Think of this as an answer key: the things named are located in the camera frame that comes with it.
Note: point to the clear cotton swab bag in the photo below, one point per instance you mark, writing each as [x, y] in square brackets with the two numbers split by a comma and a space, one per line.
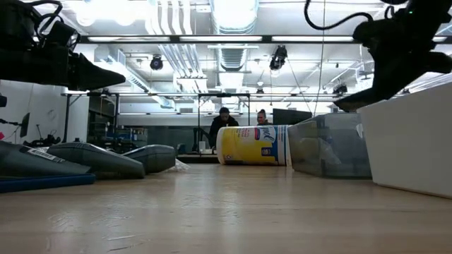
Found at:
[181, 166]

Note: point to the black frame bar with lights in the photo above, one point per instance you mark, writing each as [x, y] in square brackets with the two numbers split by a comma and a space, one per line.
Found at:
[212, 38]

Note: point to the black background workstation frame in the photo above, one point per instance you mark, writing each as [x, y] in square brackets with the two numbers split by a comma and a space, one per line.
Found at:
[198, 106]

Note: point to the grey translucent plastic bin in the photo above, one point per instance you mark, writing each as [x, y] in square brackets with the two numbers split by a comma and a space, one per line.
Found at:
[328, 155]

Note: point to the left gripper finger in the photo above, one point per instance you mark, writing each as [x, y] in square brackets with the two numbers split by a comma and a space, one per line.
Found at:
[92, 75]

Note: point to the black background machine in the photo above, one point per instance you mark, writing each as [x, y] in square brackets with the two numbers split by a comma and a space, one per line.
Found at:
[42, 141]

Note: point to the shelf with blue boxes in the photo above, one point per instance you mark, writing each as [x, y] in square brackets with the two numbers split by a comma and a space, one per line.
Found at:
[123, 135]

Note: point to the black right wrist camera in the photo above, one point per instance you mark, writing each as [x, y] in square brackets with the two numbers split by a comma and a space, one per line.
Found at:
[363, 33]

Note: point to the black hanging camera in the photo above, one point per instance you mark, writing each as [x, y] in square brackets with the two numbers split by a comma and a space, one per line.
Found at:
[156, 63]
[278, 58]
[340, 90]

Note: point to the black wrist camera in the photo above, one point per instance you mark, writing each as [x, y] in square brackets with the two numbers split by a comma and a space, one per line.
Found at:
[61, 35]
[363, 33]

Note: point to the black computer monitor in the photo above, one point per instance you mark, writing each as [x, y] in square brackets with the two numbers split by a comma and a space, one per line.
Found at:
[291, 117]

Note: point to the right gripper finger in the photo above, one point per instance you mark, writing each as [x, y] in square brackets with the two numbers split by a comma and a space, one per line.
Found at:
[370, 97]

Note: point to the black aluminium table frame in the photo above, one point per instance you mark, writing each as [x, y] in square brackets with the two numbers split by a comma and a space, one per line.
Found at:
[197, 158]

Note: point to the dark grey trimmer with label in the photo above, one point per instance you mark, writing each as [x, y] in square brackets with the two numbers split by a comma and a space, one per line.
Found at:
[39, 166]

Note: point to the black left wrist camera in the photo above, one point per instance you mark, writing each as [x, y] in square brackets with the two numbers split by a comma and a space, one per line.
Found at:
[61, 35]

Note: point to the white plastic bin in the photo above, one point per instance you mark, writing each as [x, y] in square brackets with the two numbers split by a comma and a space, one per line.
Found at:
[409, 141]

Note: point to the white cup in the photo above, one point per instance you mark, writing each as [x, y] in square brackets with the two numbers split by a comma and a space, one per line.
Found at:
[202, 147]

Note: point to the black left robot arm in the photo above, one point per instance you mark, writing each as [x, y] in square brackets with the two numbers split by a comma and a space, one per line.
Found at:
[14, 21]

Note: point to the yellow white wipes canister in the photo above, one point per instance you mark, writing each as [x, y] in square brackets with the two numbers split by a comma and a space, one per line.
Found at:
[247, 148]

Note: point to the black panel on arm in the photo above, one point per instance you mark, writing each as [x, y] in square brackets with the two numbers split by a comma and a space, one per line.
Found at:
[24, 125]

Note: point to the person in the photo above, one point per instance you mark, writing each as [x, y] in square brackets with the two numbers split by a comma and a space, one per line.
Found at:
[263, 119]
[222, 128]

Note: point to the silver ventilation duct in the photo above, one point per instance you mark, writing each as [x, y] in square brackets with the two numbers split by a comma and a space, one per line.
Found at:
[234, 21]

